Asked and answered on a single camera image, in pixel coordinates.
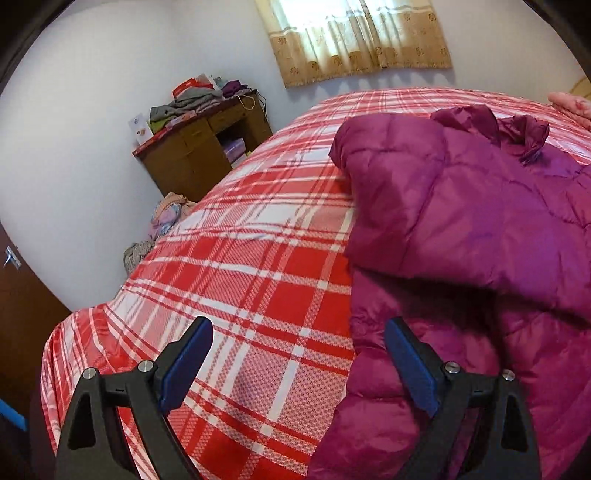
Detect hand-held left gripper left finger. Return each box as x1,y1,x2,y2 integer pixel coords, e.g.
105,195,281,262
54,316,214,480

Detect purple puffer jacket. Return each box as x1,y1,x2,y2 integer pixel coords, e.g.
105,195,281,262
305,105,591,480

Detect red plaid bed blanket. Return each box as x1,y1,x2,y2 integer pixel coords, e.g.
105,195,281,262
41,88,591,480

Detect pink clothes pile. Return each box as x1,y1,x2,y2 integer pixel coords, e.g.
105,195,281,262
148,191,199,241

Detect grey knitted cloth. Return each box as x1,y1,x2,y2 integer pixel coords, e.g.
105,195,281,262
123,241,155,273

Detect pink floral quilt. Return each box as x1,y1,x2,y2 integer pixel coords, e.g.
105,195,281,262
548,91,591,130

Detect blue tape strip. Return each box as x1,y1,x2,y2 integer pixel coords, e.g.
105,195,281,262
0,399,26,428

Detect grey clothes pile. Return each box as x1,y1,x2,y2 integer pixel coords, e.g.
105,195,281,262
150,90,225,123

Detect brown wooden desk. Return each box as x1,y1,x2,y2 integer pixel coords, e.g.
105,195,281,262
132,89,274,204

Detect purple box in desk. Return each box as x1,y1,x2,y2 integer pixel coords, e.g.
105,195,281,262
223,137,247,162

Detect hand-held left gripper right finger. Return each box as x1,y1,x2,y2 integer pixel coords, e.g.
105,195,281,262
385,318,542,480

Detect brown wooden door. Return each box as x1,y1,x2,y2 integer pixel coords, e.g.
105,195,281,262
0,226,72,407

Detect beige patterned curtain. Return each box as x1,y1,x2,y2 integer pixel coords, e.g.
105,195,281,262
255,0,453,89

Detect white printed card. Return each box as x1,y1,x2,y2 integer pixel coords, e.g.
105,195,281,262
128,113,154,144

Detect red cardboard box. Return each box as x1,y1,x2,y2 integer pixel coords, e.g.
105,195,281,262
172,78,218,100

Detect white cable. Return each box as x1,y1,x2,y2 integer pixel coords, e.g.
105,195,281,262
238,90,269,121

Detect purple folded clothes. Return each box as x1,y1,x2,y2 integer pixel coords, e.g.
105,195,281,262
217,79,251,99

